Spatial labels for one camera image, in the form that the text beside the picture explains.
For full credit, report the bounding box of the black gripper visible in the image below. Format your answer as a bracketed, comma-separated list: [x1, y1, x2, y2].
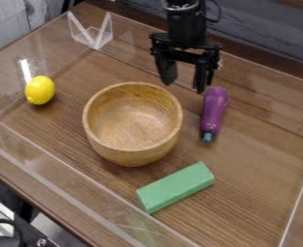
[149, 33, 221, 94]

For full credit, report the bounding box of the black cable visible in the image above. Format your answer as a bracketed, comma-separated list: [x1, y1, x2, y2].
[0, 218, 21, 247]

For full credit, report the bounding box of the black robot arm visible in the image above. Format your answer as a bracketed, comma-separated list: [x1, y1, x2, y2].
[149, 0, 221, 93]

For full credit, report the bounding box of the yellow toy lemon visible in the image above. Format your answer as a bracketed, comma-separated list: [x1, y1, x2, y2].
[24, 75, 56, 105]

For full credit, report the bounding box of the green rectangular block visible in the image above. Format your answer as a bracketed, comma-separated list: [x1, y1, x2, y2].
[136, 162, 215, 214]

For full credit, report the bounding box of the purple toy eggplant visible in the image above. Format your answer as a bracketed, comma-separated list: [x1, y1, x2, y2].
[200, 87, 228, 144]

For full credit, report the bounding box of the brown wooden bowl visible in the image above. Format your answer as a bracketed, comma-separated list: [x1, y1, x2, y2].
[83, 82, 183, 167]

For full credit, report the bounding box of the black metal bracket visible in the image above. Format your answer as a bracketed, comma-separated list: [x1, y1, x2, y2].
[14, 215, 58, 247]

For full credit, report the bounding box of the clear acrylic tray wall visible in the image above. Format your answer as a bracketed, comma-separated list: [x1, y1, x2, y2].
[0, 5, 303, 247]

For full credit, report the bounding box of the clear acrylic corner bracket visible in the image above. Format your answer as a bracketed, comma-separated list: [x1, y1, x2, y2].
[67, 12, 113, 50]

